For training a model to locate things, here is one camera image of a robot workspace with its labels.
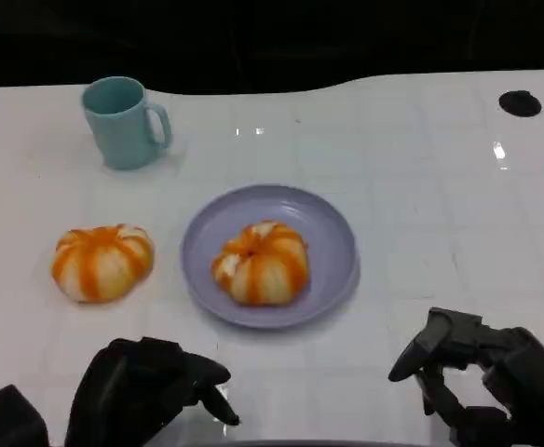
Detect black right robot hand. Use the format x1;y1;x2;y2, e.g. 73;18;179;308
388;305;544;447

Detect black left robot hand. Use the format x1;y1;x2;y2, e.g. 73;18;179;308
64;335;241;447

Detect orange and white bread roll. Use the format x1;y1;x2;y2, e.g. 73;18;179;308
211;220;311;307
50;223;155;305

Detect grey robot torso edge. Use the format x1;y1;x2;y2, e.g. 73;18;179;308
224;440;394;447

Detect lilac plate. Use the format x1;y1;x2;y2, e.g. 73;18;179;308
180;183;361;331

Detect pale green mug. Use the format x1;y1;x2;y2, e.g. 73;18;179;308
81;75;173;171

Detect black round table grommet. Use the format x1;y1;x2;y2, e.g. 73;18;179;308
498;89;543;117

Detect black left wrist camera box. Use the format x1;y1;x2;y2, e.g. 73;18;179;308
0;384;49;447

